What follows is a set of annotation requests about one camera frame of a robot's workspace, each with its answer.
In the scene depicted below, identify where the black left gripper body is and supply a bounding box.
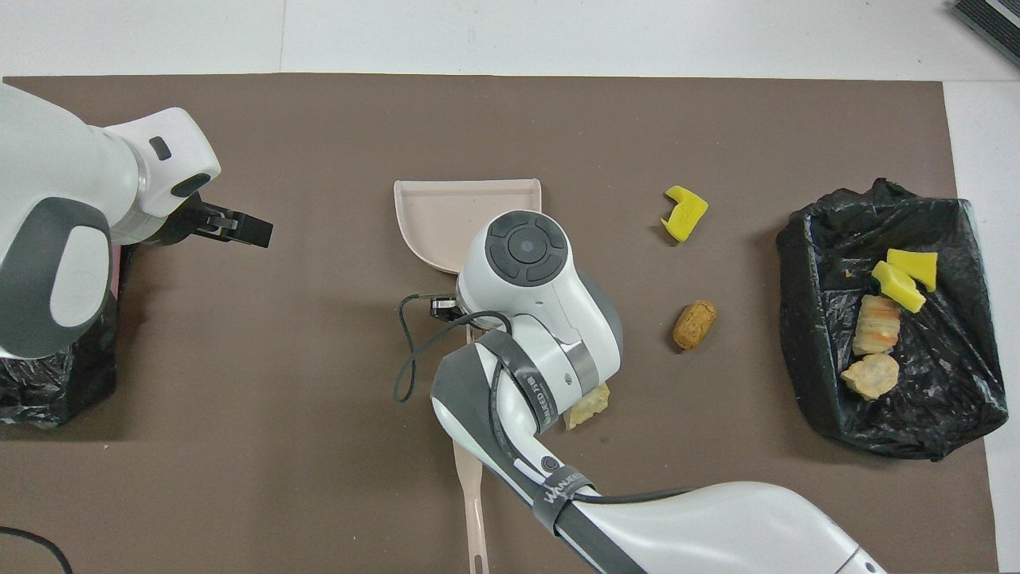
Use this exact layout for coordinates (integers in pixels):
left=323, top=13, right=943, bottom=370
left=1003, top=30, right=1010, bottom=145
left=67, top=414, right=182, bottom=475
left=159, top=195, right=237, bottom=246

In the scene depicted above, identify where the beige plastic dustpan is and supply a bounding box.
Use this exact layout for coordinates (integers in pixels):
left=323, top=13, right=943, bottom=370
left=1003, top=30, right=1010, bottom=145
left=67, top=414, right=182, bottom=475
left=393, top=179, right=543, bottom=277

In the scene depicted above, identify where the pale foam piece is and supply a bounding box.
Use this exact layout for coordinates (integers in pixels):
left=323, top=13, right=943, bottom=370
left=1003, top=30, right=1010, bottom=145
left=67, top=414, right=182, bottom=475
left=563, top=382, right=611, bottom=431

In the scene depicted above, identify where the yellow sponge piece green layer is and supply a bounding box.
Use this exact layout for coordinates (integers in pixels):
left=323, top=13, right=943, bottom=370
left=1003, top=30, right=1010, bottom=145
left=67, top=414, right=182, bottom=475
left=870, top=260, right=928, bottom=315

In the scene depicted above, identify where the black trash bag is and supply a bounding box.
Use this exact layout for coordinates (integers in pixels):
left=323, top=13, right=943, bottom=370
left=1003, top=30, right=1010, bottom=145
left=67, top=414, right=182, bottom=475
left=776, top=177, right=1010, bottom=462
left=0, top=239, right=122, bottom=430

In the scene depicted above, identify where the brown paper table mat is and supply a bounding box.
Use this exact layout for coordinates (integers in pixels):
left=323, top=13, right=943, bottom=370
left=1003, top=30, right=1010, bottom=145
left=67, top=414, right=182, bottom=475
left=0, top=73, right=1001, bottom=574

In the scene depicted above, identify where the yellow bent sponge piece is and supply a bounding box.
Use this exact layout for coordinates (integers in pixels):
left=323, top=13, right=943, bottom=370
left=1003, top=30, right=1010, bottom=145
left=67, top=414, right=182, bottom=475
left=660, top=185, right=709, bottom=243

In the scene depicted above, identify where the grey ribbed device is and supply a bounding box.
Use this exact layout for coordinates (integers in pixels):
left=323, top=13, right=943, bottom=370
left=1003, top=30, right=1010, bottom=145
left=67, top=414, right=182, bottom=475
left=951, top=0, right=1020, bottom=69

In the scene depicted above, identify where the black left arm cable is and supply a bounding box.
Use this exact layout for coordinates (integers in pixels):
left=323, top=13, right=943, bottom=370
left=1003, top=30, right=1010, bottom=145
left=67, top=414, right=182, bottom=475
left=0, top=525, right=75, bottom=574

